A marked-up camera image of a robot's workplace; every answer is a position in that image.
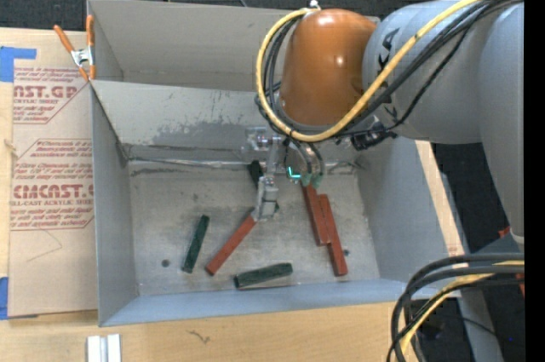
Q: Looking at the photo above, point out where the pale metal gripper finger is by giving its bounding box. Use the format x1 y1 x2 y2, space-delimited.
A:
253 176 269 222
267 177 281 221

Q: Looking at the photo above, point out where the red-brown flat block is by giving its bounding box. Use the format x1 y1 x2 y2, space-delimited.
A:
301 182 333 247
317 193 349 278
204 212 259 277

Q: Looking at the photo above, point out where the dark green flat block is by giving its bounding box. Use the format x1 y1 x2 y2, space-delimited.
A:
181 214 211 274
232 262 295 290

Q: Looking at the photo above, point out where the grey metal bin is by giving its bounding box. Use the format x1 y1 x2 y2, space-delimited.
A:
86 0 463 328

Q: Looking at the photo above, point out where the brown cardboard board red print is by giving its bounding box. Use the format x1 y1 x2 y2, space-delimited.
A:
0 26 100 319

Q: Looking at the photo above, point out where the black cylinder on white bracket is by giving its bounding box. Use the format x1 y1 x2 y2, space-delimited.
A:
350 127 399 152

